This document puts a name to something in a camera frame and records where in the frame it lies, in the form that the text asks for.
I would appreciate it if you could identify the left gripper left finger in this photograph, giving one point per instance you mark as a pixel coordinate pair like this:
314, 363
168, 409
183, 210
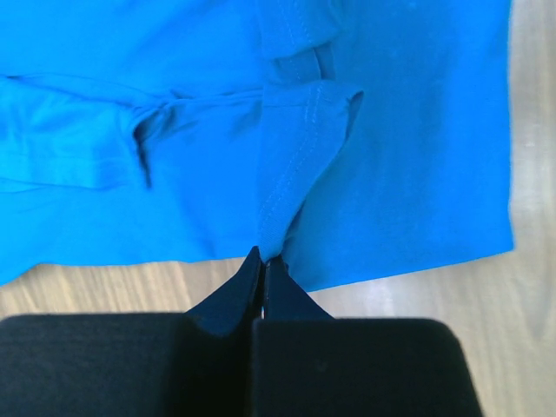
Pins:
192, 363

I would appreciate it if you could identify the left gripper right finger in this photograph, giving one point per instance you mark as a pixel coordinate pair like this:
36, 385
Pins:
305, 362

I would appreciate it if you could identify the blue t shirt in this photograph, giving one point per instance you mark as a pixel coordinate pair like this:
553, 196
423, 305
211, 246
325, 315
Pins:
355, 139

